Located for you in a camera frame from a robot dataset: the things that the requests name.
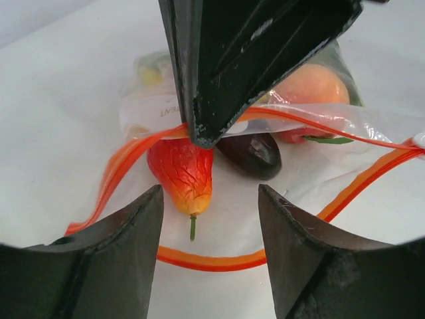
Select orange fake peach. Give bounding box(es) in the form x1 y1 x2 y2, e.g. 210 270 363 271
268 63 350 130

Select clear zip top bag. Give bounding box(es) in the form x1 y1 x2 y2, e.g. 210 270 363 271
64 43 425 273

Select dark purple fake fruit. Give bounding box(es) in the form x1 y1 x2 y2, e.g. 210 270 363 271
216 133 282 181

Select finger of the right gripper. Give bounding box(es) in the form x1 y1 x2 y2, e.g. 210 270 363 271
159 0 363 149

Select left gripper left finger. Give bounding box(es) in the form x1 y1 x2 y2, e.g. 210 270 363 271
1 185 164 319

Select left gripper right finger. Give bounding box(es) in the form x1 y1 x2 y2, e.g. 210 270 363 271
258 185 424 318

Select red orange fake pepper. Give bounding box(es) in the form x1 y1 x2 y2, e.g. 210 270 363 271
146 139 214 241

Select orange fake fruit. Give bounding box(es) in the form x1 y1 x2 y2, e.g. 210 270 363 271
137 62 163 86

